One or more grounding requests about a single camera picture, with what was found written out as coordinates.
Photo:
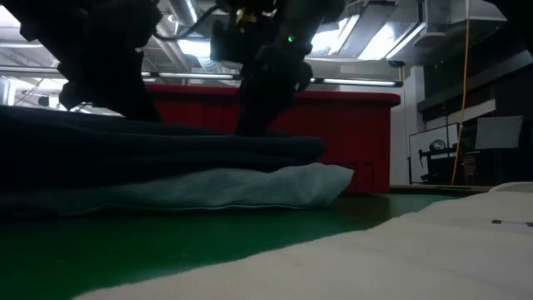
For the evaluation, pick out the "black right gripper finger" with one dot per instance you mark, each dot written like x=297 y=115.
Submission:
x=260 y=112

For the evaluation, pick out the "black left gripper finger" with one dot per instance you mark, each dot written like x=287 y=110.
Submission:
x=121 y=104

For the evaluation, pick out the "dark blue fleece garment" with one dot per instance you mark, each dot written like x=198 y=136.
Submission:
x=125 y=137

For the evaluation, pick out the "navy blue garment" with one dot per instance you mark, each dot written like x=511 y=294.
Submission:
x=83 y=175

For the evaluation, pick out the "light blue denim jeans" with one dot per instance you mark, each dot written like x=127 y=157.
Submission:
x=229 y=187

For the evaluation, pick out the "white printed tote bag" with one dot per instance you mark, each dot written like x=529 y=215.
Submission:
x=375 y=262

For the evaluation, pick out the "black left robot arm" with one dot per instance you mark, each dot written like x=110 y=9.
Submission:
x=33 y=16

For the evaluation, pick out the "red plastic laundry bin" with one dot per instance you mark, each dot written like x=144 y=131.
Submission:
x=358 y=137

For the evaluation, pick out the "round silver vent pipe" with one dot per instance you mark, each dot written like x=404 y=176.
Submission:
x=183 y=10

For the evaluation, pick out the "white board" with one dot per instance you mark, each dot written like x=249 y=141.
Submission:
x=424 y=141

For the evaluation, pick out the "grey flat panel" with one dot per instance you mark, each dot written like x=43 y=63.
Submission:
x=498 y=132

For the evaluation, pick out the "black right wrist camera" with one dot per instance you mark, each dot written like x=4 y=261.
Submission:
x=227 y=41

